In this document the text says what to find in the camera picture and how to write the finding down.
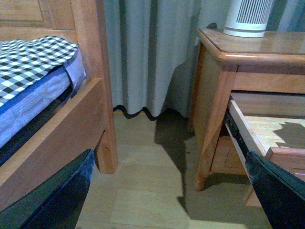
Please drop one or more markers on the grey curtain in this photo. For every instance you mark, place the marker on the grey curtain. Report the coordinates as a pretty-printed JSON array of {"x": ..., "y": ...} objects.
[{"x": 153, "y": 47}]

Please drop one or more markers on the checkered bed sheet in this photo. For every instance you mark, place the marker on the checkered bed sheet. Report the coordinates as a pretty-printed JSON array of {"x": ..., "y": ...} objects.
[{"x": 22, "y": 63}]

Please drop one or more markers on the wooden drawer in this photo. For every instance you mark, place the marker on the wooden drawer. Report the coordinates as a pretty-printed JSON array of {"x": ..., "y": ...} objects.
[
  {"x": 226, "y": 159},
  {"x": 272, "y": 125}
]

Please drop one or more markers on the grey mattress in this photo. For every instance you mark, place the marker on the grey mattress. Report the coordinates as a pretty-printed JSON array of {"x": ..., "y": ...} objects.
[{"x": 17, "y": 112}]

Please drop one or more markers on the white cylindrical air purifier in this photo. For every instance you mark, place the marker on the white cylindrical air purifier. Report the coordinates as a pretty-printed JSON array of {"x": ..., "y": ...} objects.
[{"x": 248, "y": 18}]

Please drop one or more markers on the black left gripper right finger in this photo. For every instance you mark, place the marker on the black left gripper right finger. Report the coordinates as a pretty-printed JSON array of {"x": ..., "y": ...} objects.
[{"x": 281, "y": 194}]

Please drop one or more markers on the wooden bed frame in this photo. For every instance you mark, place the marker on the wooden bed frame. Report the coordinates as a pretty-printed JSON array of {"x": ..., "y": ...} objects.
[{"x": 86, "y": 121}]

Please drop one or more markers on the wooden nightstand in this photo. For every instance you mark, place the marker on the wooden nightstand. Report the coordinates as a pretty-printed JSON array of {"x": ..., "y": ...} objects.
[{"x": 273, "y": 64}]

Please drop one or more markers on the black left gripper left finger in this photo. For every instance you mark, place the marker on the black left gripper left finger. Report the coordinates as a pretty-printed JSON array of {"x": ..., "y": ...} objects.
[{"x": 57, "y": 202}]

